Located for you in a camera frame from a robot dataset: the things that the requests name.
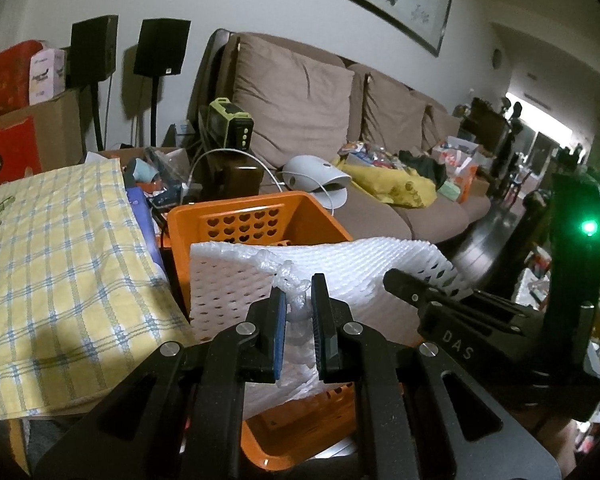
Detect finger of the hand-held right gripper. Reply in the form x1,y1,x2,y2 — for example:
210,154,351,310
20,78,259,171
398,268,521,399
382,267,538,333

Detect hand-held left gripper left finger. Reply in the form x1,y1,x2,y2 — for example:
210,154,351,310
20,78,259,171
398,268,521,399
32,287,287,480

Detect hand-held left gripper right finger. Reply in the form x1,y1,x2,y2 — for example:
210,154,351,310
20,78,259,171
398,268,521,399
311,272,563,480

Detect white foam mesh sheet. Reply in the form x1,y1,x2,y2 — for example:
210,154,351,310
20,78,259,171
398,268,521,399
189,236,473,421

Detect orange plastic basket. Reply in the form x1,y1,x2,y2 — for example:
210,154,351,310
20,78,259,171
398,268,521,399
166,191,361,473

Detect brown sofa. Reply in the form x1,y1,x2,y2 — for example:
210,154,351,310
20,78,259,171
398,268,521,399
187,29,493,261

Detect yellow plush toy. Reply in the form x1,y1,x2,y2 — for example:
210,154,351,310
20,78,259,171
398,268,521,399
335,155,438,209

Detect black cloth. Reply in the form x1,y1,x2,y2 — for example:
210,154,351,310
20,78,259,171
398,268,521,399
399,150,448,183

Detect white and orange boxes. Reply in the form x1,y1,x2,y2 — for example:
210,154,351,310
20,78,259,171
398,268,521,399
432,137,481,201

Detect heap of snack packets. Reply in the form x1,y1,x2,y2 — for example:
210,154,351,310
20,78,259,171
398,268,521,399
337,141,401,166

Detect white dome lamp device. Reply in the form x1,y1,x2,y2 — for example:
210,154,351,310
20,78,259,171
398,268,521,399
280,155,353,213

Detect small brown sofa cushion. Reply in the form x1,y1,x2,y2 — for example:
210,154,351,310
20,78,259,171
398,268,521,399
422,105,463,153

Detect dark brown wooden stand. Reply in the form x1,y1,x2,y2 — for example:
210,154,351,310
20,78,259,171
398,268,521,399
200,152,266,198

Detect medium brown sofa cushion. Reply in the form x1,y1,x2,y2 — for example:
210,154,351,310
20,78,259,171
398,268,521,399
362,70,428,153

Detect dark wooden cabinet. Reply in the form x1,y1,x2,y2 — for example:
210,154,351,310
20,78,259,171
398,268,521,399
467,97,523,196

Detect cardboard box of clutter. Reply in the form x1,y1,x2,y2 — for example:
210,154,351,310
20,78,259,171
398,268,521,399
97,146,201,211

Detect light blue cup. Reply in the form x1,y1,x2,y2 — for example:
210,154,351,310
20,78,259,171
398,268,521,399
130,159,158,183

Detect large brown sofa cushion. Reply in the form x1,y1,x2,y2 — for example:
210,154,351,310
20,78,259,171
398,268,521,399
232,32,356,171

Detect green portable power station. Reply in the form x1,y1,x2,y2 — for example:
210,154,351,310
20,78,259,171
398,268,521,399
207,97,255,153

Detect yellow plaid tablecloth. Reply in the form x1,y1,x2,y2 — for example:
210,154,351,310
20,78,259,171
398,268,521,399
0,157,193,421

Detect brown cardboard box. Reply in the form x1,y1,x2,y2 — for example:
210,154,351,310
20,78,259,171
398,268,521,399
0,87,88,176

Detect black speaker on stand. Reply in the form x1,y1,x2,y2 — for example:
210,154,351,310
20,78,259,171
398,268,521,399
65,14,120,153
132,18,192,148

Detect red box with oval label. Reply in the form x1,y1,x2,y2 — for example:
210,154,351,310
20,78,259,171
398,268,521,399
0,116,43,193

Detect white and pink box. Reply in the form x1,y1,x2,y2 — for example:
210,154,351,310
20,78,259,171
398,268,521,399
28,48,68,106

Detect dark red gift box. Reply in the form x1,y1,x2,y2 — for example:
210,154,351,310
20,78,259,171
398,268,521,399
0,40,46,123

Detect white cable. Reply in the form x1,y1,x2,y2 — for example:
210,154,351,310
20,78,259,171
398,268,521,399
187,149,283,196

